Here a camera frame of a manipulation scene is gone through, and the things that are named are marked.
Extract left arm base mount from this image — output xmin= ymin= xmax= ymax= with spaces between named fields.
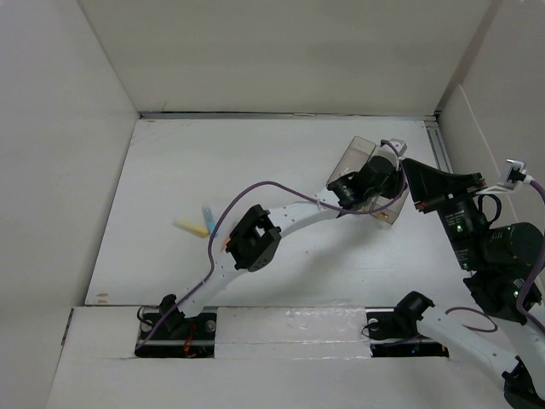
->
xmin=135 ymin=308 xmax=217 ymax=359

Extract purple cable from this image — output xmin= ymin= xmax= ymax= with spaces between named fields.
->
xmin=382 ymin=176 xmax=545 ymax=346
xmin=135 ymin=140 xmax=408 ymax=349

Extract aluminium rail right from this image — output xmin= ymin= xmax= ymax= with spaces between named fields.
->
xmin=424 ymin=118 xmax=452 ymax=173

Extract yellow highlighter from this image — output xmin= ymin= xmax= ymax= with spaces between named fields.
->
xmin=172 ymin=219 xmax=209 ymax=238

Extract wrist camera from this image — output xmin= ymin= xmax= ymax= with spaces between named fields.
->
xmin=497 ymin=158 xmax=527 ymax=192
xmin=381 ymin=139 xmax=407 ymax=157

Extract clear three-compartment organizer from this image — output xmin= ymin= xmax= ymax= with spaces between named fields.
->
xmin=326 ymin=136 xmax=408 ymax=225

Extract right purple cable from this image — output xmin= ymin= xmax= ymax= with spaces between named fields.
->
xmin=382 ymin=176 xmax=545 ymax=346

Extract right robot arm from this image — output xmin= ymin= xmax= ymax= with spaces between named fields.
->
xmin=393 ymin=158 xmax=544 ymax=408

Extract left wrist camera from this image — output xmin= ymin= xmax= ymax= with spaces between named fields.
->
xmin=381 ymin=139 xmax=407 ymax=157

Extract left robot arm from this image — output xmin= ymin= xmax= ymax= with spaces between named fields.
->
xmin=156 ymin=153 xmax=405 ymax=338

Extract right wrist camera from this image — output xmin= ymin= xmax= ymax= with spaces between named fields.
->
xmin=497 ymin=158 xmax=527 ymax=192

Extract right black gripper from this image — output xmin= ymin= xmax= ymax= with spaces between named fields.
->
xmin=400 ymin=155 xmax=485 ymax=268

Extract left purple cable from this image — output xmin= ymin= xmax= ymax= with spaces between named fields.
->
xmin=135 ymin=140 xmax=408 ymax=349

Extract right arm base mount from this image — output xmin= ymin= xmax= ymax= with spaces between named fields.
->
xmin=360 ymin=291 xmax=450 ymax=358

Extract blue highlighter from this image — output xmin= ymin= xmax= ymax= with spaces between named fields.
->
xmin=202 ymin=205 xmax=216 ymax=237

